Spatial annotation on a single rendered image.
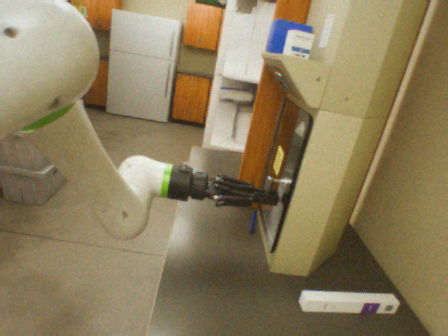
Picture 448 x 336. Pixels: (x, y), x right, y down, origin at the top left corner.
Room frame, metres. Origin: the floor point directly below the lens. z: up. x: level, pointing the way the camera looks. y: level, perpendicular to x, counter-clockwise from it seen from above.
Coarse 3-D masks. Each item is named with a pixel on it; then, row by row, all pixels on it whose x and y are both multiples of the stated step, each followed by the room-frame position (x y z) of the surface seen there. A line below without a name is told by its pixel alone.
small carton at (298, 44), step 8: (288, 32) 0.82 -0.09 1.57; (296, 32) 0.77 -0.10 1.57; (304, 32) 0.78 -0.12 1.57; (288, 40) 0.80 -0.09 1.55; (296, 40) 0.77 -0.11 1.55; (304, 40) 0.78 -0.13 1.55; (312, 40) 0.78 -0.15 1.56; (288, 48) 0.79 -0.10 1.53; (296, 48) 0.78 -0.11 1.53; (304, 48) 0.78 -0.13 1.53; (296, 56) 0.78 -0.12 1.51; (304, 56) 0.78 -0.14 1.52
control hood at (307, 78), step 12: (264, 60) 0.98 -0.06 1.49; (276, 60) 0.75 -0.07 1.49; (288, 60) 0.69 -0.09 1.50; (300, 60) 0.69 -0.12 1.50; (312, 60) 0.70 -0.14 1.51; (288, 72) 0.69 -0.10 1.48; (300, 72) 0.69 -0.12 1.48; (312, 72) 0.69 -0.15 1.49; (324, 72) 0.70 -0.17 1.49; (300, 84) 0.69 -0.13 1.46; (312, 84) 0.69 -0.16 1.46; (324, 84) 0.70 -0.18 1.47; (300, 96) 0.72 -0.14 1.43; (312, 96) 0.70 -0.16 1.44
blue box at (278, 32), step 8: (272, 24) 0.95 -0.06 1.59; (280, 24) 0.89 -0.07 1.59; (288, 24) 0.89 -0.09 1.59; (296, 24) 0.89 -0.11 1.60; (272, 32) 0.92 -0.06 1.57; (280, 32) 0.89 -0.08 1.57; (272, 40) 0.89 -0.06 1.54; (280, 40) 0.89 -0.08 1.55; (272, 48) 0.89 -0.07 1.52; (280, 48) 0.89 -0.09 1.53
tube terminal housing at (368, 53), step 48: (336, 0) 0.79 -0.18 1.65; (384, 0) 0.70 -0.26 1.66; (336, 48) 0.70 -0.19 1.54; (384, 48) 0.71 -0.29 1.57; (288, 96) 1.00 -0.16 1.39; (336, 96) 0.70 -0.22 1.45; (384, 96) 0.79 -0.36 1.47; (336, 144) 0.70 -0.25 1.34; (336, 192) 0.71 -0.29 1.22; (288, 240) 0.70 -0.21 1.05; (336, 240) 0.83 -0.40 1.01
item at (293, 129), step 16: (288, 112) 0.91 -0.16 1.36; (304, 112) 0.76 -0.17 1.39; (288, 128) 0.86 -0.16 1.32; (304, 128) 0.72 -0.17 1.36; (288, 144) 0.82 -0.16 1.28; (304, 144) 0.70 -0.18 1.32; (272, 160) 0.95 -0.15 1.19; (288, 160) 0.78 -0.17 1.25; (288, 176) 0.74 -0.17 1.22; (288, 192) 0.71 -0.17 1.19; (272, 208) 0.80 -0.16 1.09; (272, 224) 0.76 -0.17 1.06; (272, 240) 0.72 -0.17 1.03
